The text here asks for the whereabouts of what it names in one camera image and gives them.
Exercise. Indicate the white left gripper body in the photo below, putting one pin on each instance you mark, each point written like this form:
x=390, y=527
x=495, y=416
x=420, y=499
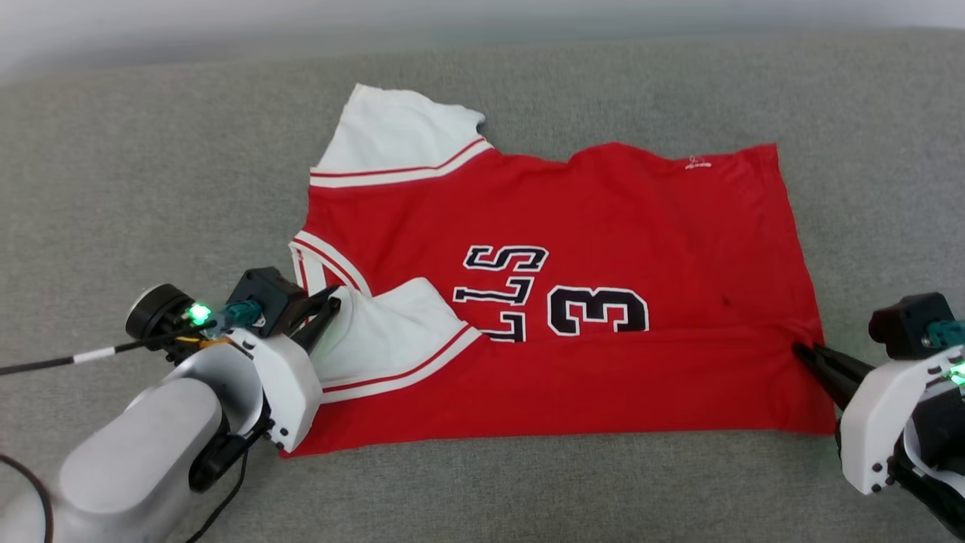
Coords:
x=290, y=385

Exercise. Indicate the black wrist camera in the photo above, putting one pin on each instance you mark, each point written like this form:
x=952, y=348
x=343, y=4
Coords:
x=264, y=290
x=905, y=324

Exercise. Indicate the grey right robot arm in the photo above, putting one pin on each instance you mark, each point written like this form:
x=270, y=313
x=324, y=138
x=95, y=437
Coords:
x=938, y=452

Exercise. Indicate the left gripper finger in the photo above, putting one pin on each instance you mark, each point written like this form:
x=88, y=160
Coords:
x=317, y=328
x=324, y=300

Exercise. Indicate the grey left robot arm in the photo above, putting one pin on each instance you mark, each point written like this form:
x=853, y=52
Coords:
x=128, y=460

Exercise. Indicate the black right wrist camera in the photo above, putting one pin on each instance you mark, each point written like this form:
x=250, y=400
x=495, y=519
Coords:
x=905, y=324

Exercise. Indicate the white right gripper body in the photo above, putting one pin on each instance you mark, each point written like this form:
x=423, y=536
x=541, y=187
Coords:
x=867, y=430

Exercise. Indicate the red and white jersey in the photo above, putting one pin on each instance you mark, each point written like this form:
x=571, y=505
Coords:
x=641, y=226

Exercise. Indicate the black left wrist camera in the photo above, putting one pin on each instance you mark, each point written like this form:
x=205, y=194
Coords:
x=264, y=290

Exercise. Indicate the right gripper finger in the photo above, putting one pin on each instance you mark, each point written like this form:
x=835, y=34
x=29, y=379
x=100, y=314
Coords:
x=837, y=373

